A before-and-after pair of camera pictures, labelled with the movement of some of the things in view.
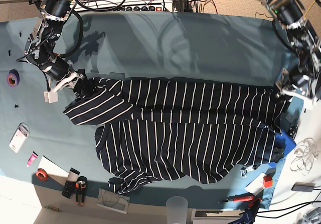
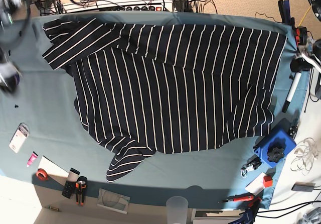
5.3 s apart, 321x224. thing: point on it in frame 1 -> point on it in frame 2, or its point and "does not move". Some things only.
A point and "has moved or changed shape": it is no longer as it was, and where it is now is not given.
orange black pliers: [81, 185] does not move
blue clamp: [249, 215] does not move
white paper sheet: [51, 168] does not move
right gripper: [301, 79] -> [316, 50]
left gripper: [59, 69] -> [9, 77]
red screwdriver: [238, 199] does not move
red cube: [267, 181] does not move
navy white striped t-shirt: [199, 132] has moved or changed shape
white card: [257, 185] does not move
